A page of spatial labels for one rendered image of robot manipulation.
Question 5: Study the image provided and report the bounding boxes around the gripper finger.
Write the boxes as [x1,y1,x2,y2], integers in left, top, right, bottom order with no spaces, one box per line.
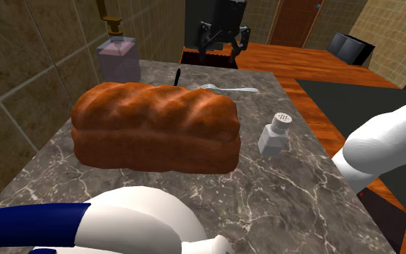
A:
[195,21,225,65]
[228,26,252,65]

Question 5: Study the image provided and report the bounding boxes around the silver fork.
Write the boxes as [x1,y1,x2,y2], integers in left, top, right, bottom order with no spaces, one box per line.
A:
[193,83,260,94]

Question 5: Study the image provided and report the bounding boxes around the brown wooden door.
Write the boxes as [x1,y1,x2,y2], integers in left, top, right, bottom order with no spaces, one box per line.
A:
[267,0,327,49]

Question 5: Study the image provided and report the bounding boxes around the glass soap dispenser brass pump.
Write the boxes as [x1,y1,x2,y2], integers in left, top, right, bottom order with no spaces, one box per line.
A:
[95,0,142,84]

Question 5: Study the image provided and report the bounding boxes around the brown bread loaf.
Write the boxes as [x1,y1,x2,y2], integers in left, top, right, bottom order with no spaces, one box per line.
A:
[70,81,242,175]

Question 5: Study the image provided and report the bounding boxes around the black box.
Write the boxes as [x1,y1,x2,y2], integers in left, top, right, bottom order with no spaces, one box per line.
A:
[326,32,376,67]

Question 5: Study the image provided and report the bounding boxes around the glass salt shaker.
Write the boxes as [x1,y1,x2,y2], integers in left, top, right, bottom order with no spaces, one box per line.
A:
[257,112,293,158]

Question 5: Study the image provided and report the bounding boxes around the white and blue kettle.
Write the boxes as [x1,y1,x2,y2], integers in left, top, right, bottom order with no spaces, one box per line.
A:
[0,185,236,254]

